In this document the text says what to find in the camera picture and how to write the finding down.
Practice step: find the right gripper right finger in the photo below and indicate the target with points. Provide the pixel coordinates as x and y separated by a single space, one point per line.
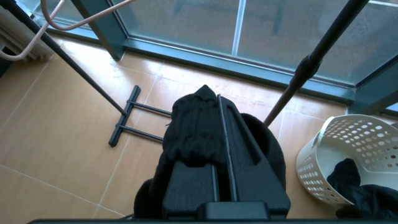
248 174

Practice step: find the window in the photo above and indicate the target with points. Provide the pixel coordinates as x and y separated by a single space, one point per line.
280 31

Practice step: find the black shorts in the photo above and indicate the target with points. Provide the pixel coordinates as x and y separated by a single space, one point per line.
192 124

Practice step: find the pink clothes hanger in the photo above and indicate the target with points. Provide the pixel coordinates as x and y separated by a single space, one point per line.
9 58

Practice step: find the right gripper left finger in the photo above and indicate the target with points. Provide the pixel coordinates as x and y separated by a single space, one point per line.
189 186

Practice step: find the black garment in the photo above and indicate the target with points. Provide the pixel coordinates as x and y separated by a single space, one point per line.
367 199

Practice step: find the white laundry basket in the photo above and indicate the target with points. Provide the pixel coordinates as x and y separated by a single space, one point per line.
329 155

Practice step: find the beige curtain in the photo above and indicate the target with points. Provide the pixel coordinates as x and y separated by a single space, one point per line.
9 31

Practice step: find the black clothes rack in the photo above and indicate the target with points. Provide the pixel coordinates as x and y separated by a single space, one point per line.
306 67

